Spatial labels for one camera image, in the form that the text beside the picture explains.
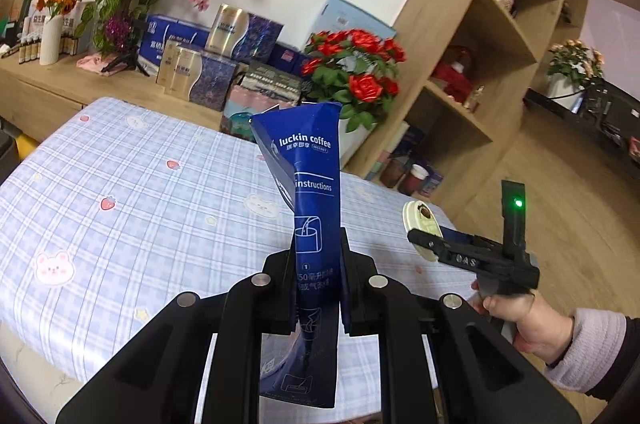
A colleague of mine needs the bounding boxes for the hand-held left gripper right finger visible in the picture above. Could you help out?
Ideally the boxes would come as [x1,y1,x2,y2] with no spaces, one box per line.
[339,228,583,424]

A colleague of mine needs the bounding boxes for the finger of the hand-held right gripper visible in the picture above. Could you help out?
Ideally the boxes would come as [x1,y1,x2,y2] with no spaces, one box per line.
[407,229,451,262]
[440,227,496,250]

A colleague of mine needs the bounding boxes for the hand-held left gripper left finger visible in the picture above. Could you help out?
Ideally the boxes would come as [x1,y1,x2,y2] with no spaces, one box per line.
[55,239,301,424]

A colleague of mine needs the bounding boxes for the cream round lid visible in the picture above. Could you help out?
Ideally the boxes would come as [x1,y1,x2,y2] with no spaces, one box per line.
[402,200,446,262]

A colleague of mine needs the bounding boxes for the dark blue coffee packet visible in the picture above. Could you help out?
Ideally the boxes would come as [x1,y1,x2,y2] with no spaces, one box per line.
[249,102,346,410]

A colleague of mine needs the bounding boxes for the person's right hand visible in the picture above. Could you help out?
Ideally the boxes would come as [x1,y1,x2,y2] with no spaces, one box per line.
[470,279,576,367]

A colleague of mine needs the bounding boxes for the small blue pink box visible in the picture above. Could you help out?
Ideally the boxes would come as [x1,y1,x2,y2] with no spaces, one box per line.
[420,169,446,197]

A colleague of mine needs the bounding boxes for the red paper cup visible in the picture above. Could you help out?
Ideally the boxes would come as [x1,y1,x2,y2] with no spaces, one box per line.
[397,163,428,196]

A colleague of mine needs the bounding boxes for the brown glass tumbler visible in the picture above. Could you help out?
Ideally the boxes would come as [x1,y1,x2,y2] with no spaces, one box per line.
[380,157,408,189]

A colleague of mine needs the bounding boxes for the stack of pastel cups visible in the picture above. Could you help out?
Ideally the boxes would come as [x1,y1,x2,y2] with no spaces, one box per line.
[367,149,396,183]

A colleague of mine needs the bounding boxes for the dark blue illustrated box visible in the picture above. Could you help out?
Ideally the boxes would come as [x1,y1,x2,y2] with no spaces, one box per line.
[397,124,426,160]

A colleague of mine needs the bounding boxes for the white flower pot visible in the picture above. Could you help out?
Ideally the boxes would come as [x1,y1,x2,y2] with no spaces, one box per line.
[337,117,381,172]

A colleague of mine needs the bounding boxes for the blue checked tablecloth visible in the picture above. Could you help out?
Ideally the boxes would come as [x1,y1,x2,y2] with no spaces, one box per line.
[0,97,468,385]

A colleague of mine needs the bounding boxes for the red gift basket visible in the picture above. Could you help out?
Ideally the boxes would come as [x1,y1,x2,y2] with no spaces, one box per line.
[432,44,476,102]

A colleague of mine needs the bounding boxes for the black counter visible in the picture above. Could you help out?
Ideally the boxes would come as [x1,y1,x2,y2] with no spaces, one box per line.
[522,77,640,165]

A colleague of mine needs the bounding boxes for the white square pot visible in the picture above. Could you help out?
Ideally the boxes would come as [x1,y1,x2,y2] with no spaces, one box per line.
[546,74,586,111]

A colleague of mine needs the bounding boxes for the red rose plant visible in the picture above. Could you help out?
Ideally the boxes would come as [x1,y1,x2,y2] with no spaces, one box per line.
[300,29,407,132]

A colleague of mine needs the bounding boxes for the dark printed box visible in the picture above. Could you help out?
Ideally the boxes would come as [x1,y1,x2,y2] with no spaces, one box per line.
[240,60,306,98]

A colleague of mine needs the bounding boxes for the peach rose plant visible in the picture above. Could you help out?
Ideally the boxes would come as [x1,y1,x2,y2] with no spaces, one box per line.
[547,39,606,88]

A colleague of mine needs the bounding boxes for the silver blue gift box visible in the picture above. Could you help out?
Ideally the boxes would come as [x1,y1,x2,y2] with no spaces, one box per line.
[205,3,285,64]
[156,42,248,112]

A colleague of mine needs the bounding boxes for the small dark blue box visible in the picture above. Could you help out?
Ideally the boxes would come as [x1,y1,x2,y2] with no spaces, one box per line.
[272,44,308,78]

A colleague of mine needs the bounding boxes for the wooden shelf unit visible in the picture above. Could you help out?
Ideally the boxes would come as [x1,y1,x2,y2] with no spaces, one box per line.
[345,0,576,215]

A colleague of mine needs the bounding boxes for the light blue large box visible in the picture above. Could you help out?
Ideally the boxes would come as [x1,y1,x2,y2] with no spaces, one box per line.
[312,0,401,50]

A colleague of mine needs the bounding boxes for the blue carton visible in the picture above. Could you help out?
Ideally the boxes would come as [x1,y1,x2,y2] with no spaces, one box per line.
[137,14,211,78]

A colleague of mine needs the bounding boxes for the black mini tripod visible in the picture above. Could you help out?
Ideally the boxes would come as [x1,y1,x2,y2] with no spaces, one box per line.
[100,18,151,78]

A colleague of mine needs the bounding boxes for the pink cloth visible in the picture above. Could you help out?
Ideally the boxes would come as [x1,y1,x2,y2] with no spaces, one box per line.
[76,53,121,75]

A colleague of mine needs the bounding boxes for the purple tinsel flowers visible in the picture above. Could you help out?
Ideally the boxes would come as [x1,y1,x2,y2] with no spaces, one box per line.
[102,15,133,52]

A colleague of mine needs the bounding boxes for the wooden sideboard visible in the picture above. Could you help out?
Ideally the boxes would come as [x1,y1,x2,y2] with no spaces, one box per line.
[0,52,226,145]

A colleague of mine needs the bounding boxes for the white ribbed vase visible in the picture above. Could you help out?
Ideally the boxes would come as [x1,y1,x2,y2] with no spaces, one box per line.
[39,14,66,66]

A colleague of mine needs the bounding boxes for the row of small brown bottles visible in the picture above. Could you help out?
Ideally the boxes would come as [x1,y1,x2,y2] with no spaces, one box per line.
[15,17,88,66]

